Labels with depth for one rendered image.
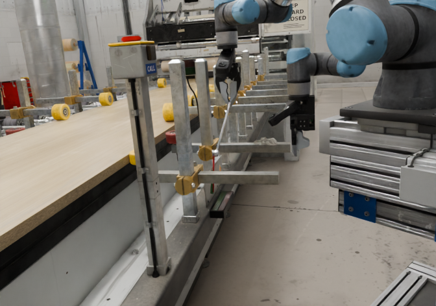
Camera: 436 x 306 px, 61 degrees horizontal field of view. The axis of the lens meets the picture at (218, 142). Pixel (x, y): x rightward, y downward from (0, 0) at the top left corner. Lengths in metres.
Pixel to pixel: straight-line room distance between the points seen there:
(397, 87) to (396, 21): 0.15
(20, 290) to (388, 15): 0.89
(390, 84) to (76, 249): 0.82
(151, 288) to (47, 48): 4.56
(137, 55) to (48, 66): 4.50
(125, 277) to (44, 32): 4.41
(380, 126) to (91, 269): 0.80
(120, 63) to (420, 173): 0.61
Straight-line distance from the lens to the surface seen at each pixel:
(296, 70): 1.23
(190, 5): 4.24
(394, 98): 0.90
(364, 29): 0.78
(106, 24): 12.12
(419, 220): 1.02
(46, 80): 5.23
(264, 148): 1.30
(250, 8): 1.20
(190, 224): 1.11
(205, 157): 1.28
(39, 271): 0.89
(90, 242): 1.03
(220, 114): 1.49
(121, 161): 1.13
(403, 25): 0.84
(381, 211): 1.05
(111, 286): 1.06
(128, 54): 0.75
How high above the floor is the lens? 1.20
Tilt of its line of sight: 14 degrees down
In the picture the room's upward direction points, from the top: 4 degrees counter-clockwise
